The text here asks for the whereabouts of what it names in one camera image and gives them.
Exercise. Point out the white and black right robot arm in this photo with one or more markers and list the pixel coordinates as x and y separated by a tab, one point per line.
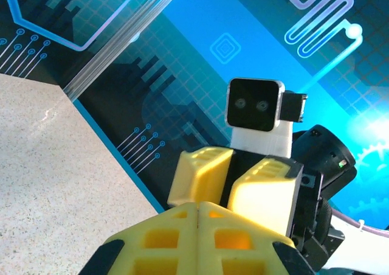
358	256

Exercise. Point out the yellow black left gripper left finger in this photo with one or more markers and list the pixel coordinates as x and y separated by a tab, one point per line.
185	250

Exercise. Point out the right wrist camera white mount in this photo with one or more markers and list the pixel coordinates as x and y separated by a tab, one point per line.
252	104

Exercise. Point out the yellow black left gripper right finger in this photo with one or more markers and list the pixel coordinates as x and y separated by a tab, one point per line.
209	250

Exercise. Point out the aluminium right corner post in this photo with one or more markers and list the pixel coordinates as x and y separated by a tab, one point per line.
121	40

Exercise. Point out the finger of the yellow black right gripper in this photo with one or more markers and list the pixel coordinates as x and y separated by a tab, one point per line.
197	177
261	199

